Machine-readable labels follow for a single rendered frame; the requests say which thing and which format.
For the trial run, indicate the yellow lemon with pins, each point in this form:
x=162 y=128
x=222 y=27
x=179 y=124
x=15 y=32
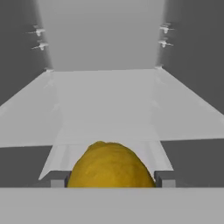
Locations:
x=110 y=169

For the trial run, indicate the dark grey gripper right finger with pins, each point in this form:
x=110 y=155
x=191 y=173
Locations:
x=167 y=183

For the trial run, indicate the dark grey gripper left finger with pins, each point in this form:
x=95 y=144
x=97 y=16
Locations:
x=58 y=183

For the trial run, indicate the grey fridge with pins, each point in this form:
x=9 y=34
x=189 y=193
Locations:
x=102 y=35

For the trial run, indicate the white shelf peg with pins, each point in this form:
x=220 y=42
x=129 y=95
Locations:
x=41 y=45
x=37 y=31
x=165 y=43
x=166 y=28

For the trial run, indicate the narrow white fridge shelf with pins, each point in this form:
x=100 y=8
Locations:
x=59 y=160

